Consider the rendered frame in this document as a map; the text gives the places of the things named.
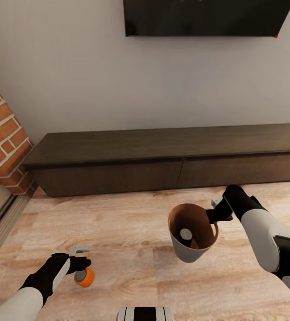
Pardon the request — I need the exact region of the can of soda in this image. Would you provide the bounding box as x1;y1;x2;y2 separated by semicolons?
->
74;267;95;288
178;228;193;247

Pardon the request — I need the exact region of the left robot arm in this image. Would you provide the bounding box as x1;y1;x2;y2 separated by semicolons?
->
0;244;91;321

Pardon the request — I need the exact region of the trash can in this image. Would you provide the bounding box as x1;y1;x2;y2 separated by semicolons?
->
168;203;219;263

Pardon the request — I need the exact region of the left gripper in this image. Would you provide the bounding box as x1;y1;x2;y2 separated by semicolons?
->
68;256;91;274

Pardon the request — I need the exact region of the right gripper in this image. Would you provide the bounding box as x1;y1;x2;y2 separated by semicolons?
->
206;203;233;224

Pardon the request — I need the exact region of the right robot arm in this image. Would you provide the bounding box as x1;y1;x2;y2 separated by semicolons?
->
206;185;290;290

